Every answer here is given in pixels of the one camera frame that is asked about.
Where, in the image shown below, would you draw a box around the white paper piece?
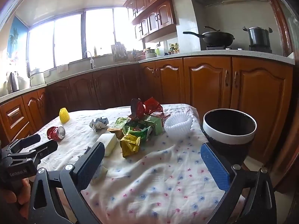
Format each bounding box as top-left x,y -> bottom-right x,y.
92,161 -> 108,183

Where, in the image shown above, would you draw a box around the green snack wrappers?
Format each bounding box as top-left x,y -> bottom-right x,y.
124,126 -> 156,143

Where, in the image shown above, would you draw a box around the person's left hand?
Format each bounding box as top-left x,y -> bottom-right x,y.
0,178 -> 31,215

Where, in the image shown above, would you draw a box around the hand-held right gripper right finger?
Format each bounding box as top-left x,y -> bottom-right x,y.
200,142 -> 278,224

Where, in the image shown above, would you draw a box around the black gas stove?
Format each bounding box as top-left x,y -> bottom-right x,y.
206,45 -> 274,54

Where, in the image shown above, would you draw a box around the steel kettle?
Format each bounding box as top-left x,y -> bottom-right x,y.
7,71 -> 20,92

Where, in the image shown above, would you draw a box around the wooden door frame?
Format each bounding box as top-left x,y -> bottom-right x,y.
264,0 -> 299,192

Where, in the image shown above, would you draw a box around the wooden utensil rack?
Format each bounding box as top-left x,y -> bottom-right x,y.
111,42 -> 128,62

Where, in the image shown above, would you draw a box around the chrome faucet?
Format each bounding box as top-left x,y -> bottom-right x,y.
83,51 -> 96,70

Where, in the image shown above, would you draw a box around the white kitchen countertop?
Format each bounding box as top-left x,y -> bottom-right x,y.
0,49 -> 296,103

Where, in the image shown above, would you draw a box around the black wok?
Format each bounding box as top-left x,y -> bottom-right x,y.
183,26 -> 235,46

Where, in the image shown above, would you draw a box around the yellow foam fruit net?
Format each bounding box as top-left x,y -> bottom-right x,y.
59,107 -> 71,124

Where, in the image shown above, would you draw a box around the wooden lower cabinets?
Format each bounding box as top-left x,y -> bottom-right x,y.
0,56 -> 295,166

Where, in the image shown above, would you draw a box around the white floral tablecloth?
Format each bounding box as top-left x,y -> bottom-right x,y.
35,103 -> 246,224

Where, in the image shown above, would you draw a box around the blue wall poster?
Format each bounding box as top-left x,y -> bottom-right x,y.
7,16 -> 29,59

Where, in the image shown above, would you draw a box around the white foam fruit net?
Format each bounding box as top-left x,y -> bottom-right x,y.
164,114 -> 194,136

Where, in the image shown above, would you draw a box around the yellow snack wrapper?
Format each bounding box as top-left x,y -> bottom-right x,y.
120,133 -> 141,158

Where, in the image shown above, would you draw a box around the green carton box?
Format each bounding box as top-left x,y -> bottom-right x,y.
147,115 -> 164,136

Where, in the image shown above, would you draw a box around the light green wrapper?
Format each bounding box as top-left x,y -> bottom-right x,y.
115,117 -> 131,129

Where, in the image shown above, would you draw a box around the red snack wrapper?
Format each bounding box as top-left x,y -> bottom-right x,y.
143,97 -> 163,115

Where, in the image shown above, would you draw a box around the crumpled colourful foil wrapper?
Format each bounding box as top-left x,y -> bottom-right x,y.
89,117 -> 109,133

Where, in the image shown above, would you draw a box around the white rice cooker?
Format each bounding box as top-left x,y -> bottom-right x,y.
29,68 -> 46,87

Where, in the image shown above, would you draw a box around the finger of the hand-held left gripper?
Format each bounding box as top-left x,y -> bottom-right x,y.
7,140 -> 58,168
1,134 -> 41,155

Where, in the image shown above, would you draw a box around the white foam block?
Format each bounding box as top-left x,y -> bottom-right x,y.
96,133 -> 118,157

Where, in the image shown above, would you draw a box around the kitchen window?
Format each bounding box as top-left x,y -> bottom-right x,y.
28,8 -> 141,71

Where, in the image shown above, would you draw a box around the black white-rimmed trash bin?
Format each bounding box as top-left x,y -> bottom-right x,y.
201,108 -> 257,168

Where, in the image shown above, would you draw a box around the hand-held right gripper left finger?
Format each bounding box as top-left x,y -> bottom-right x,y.
29,141 -> 105,224

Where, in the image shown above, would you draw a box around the orange sachet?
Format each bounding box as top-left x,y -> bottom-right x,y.
107,127 -> 124,139

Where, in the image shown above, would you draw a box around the dark red crumpled wrapper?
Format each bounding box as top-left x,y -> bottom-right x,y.
130,98 -> 146,119

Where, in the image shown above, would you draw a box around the crushed red can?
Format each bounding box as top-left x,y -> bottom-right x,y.
47,126 -> 66,141

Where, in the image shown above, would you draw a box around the wooden upper cabinets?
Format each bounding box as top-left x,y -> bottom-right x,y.
124,0 -> 185,43

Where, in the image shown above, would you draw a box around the wooden cabinets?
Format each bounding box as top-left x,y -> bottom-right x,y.
124,0 -> 185,43
0,56 -> 295,166

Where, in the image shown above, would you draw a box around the dark cooking pot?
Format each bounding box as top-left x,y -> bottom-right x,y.
242,26 -> 273,47

